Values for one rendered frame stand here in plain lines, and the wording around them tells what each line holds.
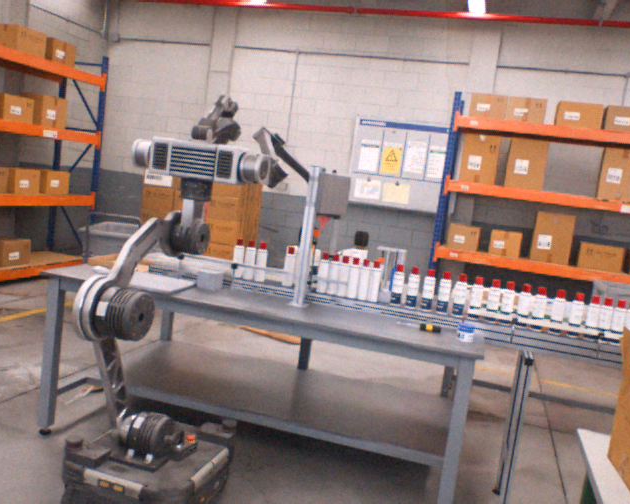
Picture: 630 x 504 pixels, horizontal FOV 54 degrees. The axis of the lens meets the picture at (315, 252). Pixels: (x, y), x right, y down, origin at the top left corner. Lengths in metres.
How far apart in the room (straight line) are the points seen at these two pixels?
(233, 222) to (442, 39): 3.20
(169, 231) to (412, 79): 5.32
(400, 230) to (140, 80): 3.98
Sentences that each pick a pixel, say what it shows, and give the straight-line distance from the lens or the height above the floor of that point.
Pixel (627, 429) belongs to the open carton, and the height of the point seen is 0.90.
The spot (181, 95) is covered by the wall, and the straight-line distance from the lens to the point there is 8.48.
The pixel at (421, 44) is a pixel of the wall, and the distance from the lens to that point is 7.63.
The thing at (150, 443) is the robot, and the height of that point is 0.34.
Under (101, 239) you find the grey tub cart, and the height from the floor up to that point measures 0.73.
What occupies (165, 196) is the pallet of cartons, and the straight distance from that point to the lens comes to 6.72.
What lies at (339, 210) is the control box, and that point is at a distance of 2.98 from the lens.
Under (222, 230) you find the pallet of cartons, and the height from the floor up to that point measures 0.79.
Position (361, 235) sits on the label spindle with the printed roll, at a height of 1.15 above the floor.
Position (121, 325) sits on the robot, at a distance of 2.23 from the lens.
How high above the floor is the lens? 1.44
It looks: 7 degrees down
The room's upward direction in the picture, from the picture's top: 7 degrees clockwise
